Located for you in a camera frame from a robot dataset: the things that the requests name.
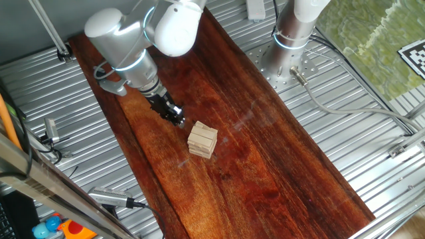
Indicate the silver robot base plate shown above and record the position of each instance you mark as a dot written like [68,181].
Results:
[308,66]

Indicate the orange emergency stop box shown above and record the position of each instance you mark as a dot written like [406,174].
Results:
[74,229]

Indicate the brown wooden board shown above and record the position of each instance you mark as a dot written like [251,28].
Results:
[265,166]

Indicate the black white fiducial marker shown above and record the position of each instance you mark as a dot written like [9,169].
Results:
[416,58]

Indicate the orange pole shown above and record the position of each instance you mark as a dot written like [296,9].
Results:
[6,123]

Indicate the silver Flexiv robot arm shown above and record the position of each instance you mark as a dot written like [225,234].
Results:
[116,43]

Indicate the blue plastic toy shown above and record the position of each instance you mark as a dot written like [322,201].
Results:
[53,223]

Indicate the wooden Jenga block tower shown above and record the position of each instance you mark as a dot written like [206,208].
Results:
[202,141]

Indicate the small grey camera on mount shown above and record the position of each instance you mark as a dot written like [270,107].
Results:
[51,129]

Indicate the aluminium pole with clamp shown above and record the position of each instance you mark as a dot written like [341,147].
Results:
[50,30]

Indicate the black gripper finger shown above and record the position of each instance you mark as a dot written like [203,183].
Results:
[179,111]
[174,119]

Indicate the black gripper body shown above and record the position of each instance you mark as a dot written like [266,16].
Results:
[159,101]

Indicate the metal frame bar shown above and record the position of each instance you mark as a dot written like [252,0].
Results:
[50,186]

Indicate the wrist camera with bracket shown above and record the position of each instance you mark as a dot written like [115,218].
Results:
[113,87]

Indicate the aluminium frame rail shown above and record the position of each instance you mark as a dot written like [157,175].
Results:
[391,219]

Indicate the white power strip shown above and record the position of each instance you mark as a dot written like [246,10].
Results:
[255,10]

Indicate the black keyboard device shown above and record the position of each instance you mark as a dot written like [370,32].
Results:
[20,212]

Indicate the aluminium corner bracket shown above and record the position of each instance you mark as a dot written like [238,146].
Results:
[396,151]

